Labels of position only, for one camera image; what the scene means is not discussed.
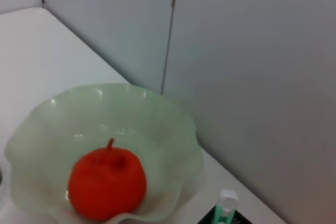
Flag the black mesh pen holder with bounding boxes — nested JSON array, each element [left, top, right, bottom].
[[196, 205, 253, 224]]

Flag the pale green glass fruit bowl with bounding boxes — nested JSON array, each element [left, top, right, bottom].
[[3, 82, 204, 224]]

